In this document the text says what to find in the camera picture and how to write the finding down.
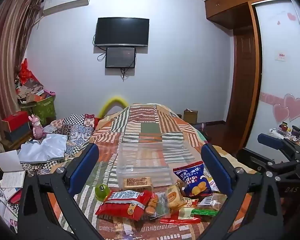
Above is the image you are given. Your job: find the checkered patchwork quilt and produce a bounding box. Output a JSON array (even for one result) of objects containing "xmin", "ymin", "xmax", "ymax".
[{"xmin": 20, "ymin": 114, "xmax": 95, "ymax": 178}]

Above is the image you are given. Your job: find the white air conditioner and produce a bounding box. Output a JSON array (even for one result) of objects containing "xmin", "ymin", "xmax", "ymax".
[{"xmin": 41, "ymin": 0, "xmax": 89, "ymax": 16}]

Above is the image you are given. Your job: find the pile of cartons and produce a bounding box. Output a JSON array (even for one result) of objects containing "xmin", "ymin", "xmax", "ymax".
[{"xmin": 15, "ymin": 77, "xmax": 51, "ymax": 104}]

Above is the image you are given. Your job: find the small black monitor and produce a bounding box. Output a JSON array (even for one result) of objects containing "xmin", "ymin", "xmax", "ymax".
[{"xmin": 105, "ymin": 47, "xmax": 137, "ymax": 69}]

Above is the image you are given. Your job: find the green jelly cup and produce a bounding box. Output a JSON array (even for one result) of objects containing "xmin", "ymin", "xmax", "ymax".
[{"xmin": 95, "ymin": 184, "xmax": 111, "ymax": 202}]

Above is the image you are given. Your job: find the red plastic bag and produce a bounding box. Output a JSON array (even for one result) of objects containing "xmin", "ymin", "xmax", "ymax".
[{"xmin": 17, "ymin": 59, "xmax": 40, "ymax": 83}]

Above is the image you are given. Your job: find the brown cake packet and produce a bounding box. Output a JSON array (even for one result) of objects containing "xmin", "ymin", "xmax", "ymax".
[{"xmin": 122, "ymin": 177, "xmax": 153, "ymax": 191}]

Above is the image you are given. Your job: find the yellow foam tube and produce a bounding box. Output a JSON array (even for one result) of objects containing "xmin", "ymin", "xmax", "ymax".
[{"xmin": 97, "ymin": 95, "xmax": 129, "ymax": 118}]

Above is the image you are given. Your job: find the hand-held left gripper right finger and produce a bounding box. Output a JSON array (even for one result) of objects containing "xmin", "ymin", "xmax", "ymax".
[{"xmin": 201, "ymin": 144, "xmax": 283, "ymax": 240}]

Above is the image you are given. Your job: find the white paper sheet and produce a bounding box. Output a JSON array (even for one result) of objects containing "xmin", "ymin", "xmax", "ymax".
[{"xmin": 0, "ymin": 150, "xmax": 21, "ymax": 173}]

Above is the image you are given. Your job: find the white cloth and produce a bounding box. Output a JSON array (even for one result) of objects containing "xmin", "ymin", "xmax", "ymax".
[{"xmin": 17, "ymin": 134, "xmax": 68, "ymax": 163}]

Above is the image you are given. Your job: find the cream biscuit packet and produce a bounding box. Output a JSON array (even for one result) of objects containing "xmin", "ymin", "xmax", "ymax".
[{"xmin": 165, "ymin": 184, "xmax": 185, "ymax": 210}]

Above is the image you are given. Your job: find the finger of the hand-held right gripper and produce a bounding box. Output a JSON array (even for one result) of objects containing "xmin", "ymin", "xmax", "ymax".
[
  {"xmin": 236, "ymin": 148, "xmax": 275, "ymax": 174},
  {"xmin": 257, "ymin": 133, "xmax": 294, "ymax": 155}
]

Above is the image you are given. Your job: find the clear plastic storage box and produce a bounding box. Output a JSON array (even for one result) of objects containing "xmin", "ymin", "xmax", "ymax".
[{"xmin": 116, "ymin": 140, "xmax": 174, "ymax": 188}]

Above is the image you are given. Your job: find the cardboard box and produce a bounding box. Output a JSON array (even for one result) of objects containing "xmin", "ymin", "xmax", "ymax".
[{"xmin": 183, "ymin": 109, "xmax": 198, "ymax": 124}]

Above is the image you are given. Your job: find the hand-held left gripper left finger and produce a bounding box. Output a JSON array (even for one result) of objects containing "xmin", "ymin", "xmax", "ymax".
[{"xmin": 17, "ymin": 143, "xmax": 100, "ymax": 240}]

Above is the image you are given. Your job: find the striped curtain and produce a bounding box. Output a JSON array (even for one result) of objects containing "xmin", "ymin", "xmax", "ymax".
[{"xmin": 0, "ymin": 0, "xmax": 44, "ymax": 153}]

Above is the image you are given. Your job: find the group of small jars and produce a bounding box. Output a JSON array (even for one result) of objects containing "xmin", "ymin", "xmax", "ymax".
[{"xmin": 269, "ymin": 121, "xmax": 300, "ymax": 145}]

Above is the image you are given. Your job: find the red and green snack wrapper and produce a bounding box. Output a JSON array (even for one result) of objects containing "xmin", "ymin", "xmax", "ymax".
[{"xmin": 160, "ymin": 207, "xmax": 219, "ymax": 224}]

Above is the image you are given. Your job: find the red box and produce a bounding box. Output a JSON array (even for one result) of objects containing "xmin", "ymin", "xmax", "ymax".
[{"xmin": 1, "ymin": 111, "xmax": 30, "ymax": 132}]

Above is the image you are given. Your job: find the wooden wardrobe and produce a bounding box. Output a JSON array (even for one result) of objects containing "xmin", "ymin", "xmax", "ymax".
[{"xmin": 204, "ymin": 0, "xmax": 293, "ymax": 151}]

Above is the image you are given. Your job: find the black wall television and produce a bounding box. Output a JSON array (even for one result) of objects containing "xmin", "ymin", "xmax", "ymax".
[{"xmin": 94, "ymin": 17, "xmax": 150, "ymax": 47}]

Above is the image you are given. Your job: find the white sliding door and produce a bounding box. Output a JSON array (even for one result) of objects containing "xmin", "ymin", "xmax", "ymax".
[{"xmin": 245, "ymin": 0, "xmax": 300, "ymax": 153}]

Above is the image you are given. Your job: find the red snack packet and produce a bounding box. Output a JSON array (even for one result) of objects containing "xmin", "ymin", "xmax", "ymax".
[{"xmin": 95, "ymin": 190, "xmax": 153, "ymax": 222}]

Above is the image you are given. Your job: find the grey box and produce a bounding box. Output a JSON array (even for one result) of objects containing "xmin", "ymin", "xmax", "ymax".
[{"xmin": 4, "ymin": 124, "xmax": 32, "ymax": 143}]

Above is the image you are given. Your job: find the pink toy figure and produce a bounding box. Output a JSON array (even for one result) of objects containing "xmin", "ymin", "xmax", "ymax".
[{"xmin": 29, "ymin": 114, "xmax": 47, "ymax": 139}]

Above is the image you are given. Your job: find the clear packet of orange snacks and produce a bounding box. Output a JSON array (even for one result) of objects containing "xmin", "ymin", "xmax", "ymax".
[{"xmin": 145, "ymin": 192, "xmax": 171, "ymax": 218}]

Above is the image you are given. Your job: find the green patterned box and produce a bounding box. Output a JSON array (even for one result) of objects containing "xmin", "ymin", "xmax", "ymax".
[{"xmin": 31, "ymin": 96, "xmax": 57, "ymax": 124}]

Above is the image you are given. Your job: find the clear packet of brown nuts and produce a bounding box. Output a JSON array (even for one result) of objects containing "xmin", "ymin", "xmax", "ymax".
[{"xmin": 197, "ymin": 194, "xmax": 228, "ymax": 211}]

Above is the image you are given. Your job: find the open notebook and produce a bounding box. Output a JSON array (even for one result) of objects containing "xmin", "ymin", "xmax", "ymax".
[{"xmin": 0, "ymin": 171, "xmax": 26, "ymax": 189}]

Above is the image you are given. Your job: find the blue snack packet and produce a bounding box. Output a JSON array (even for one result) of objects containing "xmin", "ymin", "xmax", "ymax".
[{"xmin": 173, "ymin": 164, "xmax": 213, "ymax": 197}]

